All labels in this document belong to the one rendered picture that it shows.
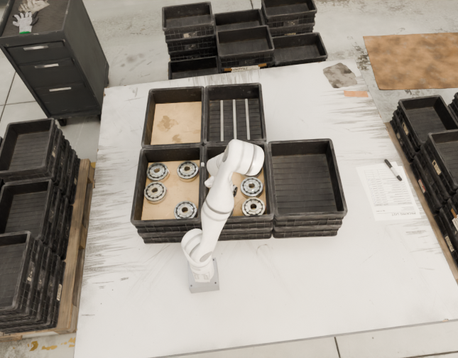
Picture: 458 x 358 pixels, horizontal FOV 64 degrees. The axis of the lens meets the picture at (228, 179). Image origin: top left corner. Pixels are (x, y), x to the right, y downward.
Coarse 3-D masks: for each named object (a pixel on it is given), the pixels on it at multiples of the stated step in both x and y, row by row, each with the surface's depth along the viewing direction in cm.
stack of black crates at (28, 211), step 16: (0, 192) 219; (16, 192) 229; (32, 192) 231; (48, 192) 217; (0, 208) 215; (16, 208) 225; (32, 208) 224; (48, 208) 217; (64, 208) 236; (0, 224) 213; (16, 224) 219; (32, 224) 218; (48, 224) 214; (64, 224) 232; (48, 240) 212; (64, 240) 231; (64, 256) 229
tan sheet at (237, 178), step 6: (234, 174) 175; (240, 174) 175; (234, 180) 173; (240, 180) 173; (264, 186) 170; (240, 192) 169; (264, 192) 168; (234, 198) 168; (240, 198) 167; (264, 198) 167; (234, 204) 166; (240, 204) 166; (264, 204) 165; (234, 210) 164; (240, 210) 164
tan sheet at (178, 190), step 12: (168, 168) 179; (168, 180) 175; (180, 180) 175; (168, 192) 171; (180, 192) 171; (192, 192) 171; (144, 204) 169; (156, 204) 168; (168, 204) 168; (144, 216) 165; (156, 216) 165; (168, 216) 165
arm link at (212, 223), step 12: (204, 204) 118; (204, 216) 118; (216, 216) 115; (228, 216) 118; (204, 228) 120; (216, 228) 119; (204, 240) 122; (216, 240) 126; (192, 252) 127; (204, 252) 126
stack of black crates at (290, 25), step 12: (264, 0) 301; (276, 0) 302; (288, 0) 303; (300, 0) 304; (312, 0) 290; (264, 12) 288; (276, 12) 302; (288, 12) 301; (300, 12) 282; (312, 12) 283; (264, 24) 295; (276, 24) 289; (288, 24) 290; (300, 24) 291; (312, 24) 291
